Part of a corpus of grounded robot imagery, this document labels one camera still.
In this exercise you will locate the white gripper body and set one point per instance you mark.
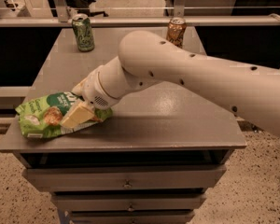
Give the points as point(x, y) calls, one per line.
point(92, 88)

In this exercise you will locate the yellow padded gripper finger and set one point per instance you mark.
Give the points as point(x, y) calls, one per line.
point(79, 89)
point(79, 113)

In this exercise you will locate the green rice chip bag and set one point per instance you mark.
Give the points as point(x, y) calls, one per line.
point(41, 117)

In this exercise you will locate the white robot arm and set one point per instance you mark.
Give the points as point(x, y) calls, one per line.
point(249, 91)

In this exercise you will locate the green soda can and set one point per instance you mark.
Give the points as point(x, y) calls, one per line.
point(83, 32)

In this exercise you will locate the top grey drawer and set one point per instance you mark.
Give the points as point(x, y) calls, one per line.
point(125, 178)

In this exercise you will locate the grey drawer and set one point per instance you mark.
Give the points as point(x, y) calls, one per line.
point(125, 178)
point(138, 217)
point(128, 202)

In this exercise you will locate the grey drawer cabinet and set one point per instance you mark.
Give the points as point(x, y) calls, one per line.
point(164, 125)

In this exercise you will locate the middle grey drawer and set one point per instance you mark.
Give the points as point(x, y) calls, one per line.
point(128, 202)

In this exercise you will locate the bottom grey drawer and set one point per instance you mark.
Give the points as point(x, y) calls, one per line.
point(138, 217)

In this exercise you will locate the gold soda can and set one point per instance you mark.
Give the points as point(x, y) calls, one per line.
point(175, 31)

